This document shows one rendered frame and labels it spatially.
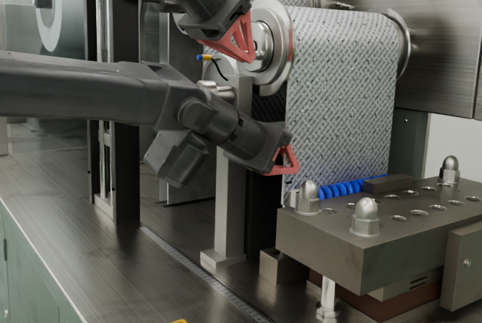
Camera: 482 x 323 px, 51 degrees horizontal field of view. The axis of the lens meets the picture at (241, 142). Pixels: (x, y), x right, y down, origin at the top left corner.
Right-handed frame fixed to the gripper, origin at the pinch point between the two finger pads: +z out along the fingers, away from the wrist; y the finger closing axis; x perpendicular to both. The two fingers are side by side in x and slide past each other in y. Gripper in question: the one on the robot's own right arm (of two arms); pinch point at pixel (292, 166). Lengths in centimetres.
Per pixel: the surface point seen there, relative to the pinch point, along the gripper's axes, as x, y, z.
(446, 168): 12.7, 7.1, 25.9
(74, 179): -22, -68, -2
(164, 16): 19.0, -41.3, -12.3
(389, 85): 20.4, 0.3, 11.4
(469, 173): 76, -125, 261
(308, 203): -4.3, 8.1, -2.0
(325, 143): 5.9, 0.2, 4.0
